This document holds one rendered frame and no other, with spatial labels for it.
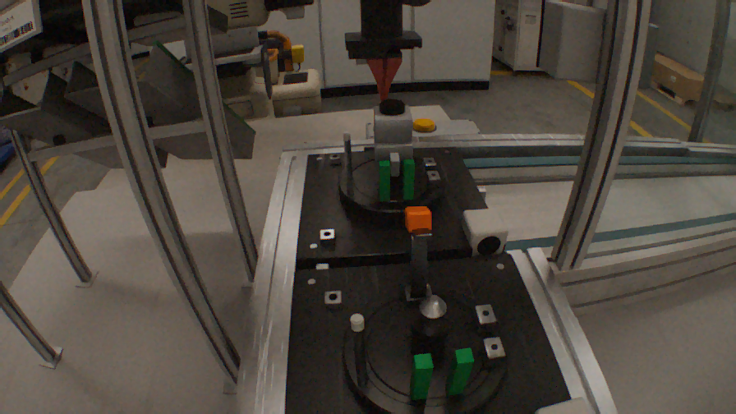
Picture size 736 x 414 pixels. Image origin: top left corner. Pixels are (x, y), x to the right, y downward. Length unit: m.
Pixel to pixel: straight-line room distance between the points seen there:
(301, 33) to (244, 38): 2.35
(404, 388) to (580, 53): 0.32
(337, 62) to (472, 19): 1.30
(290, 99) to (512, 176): 1.00
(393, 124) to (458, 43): 3.30
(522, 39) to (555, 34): 4.25
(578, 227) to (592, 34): 0.20
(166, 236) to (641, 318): 0.59
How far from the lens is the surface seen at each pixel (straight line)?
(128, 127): 0.27
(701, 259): 0.69
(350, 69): 3.57
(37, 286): 0.82
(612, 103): 0.37
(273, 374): 0.36
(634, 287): 0.59
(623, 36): 0.35
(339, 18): 3.47
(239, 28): 1.17
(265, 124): 1.05
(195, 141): 0.55
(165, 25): 0.43
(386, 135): 0.46
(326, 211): 0.50
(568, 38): 0.36
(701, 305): 0.71
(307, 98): 1.48
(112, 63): 0.26
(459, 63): 3.78
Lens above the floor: 1.26
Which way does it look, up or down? 36 degrees down
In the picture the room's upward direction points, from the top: 2 degrees counter-clockwise
